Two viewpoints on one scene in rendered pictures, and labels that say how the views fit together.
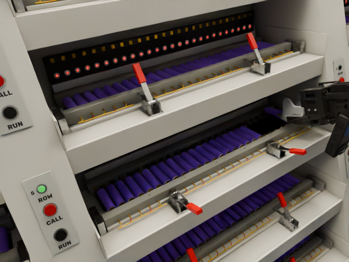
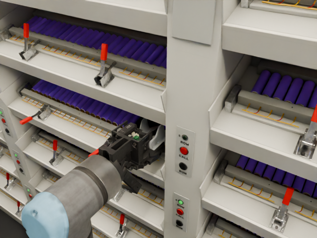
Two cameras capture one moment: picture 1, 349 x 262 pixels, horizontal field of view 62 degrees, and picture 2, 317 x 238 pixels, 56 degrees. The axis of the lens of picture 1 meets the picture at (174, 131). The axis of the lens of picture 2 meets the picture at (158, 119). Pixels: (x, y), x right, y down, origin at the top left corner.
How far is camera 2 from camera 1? 0.92 m
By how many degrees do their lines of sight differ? 56
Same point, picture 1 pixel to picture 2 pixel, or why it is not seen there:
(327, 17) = (179, 79)
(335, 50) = (185, 118)
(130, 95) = (36, 38)
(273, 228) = not seen: hidden behind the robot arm
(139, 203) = (34, 97)
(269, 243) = not seen: hidden behind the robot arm
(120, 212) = (26, 94)
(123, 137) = (9, 60)
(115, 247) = (13, 105)
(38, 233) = not seen: outside the picture
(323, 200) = (155, 215)
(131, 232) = (23, 106)
